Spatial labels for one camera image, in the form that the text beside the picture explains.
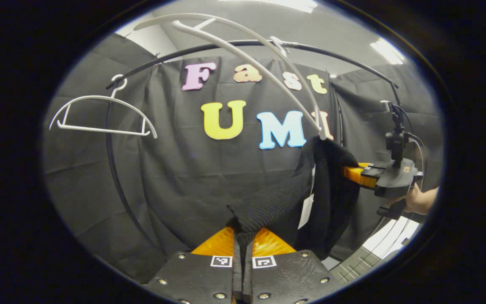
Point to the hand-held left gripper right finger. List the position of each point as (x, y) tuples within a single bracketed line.
[(285, 280)]

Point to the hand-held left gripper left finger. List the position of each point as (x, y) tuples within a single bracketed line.
[(201, 280)]

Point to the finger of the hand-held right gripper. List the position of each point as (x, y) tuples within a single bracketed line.
[(359, 175), (373, 166)]

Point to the black knit jacket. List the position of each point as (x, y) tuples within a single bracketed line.
[(331, 202)]

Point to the white plastic hanger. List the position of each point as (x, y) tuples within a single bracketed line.
[(247, 57), (99, 129)]

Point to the black metal clothes rack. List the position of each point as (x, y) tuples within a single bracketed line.
[(209, 45)]

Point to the black backdrop cloth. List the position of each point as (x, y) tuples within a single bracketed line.
[(184, 177)]

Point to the rectangular ceiling light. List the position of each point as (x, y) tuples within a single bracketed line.
[(387, 51), (276, 5)]

